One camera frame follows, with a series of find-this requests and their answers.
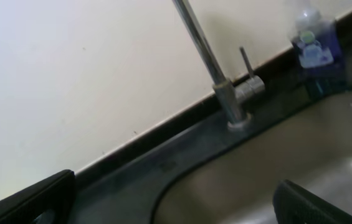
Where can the steel tap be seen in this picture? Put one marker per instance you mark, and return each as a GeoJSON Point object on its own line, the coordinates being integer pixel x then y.
{"type": "Point", "coordinates": [207, 53]}

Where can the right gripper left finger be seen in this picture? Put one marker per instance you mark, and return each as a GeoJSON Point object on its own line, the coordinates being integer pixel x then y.
{"type": "Point", "coordinates": [32, 199]}

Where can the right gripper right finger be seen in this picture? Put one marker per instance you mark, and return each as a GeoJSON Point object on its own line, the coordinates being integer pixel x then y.
{"type": "Point", "coordinates": [300, 207]}

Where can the steel sink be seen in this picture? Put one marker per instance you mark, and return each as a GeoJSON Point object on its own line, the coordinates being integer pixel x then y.
{"type": "Point", "coordinates": [288, 161]}

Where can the blue soap bottle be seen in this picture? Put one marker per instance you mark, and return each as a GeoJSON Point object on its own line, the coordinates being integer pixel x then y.
{"type": "Point", "coordinates": [319, 56]}

